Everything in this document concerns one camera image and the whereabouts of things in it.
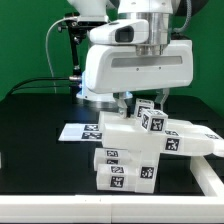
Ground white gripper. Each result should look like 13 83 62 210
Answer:
85 40 193 118

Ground white chair backrest part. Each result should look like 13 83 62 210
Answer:
98 112 224 157

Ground white chair seat part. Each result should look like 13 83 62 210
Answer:
135 152 160 193

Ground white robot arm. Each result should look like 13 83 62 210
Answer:
67 0 209 116

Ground white base tag plate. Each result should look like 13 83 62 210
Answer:
59 123 102 142

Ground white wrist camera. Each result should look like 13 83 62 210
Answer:
90 19 149 45

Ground black cables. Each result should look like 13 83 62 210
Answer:
4 75 83 98

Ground grey camera cable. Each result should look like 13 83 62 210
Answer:
44 17 80 95

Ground white L-shaped border wall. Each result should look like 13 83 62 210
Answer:
0 157 224 224

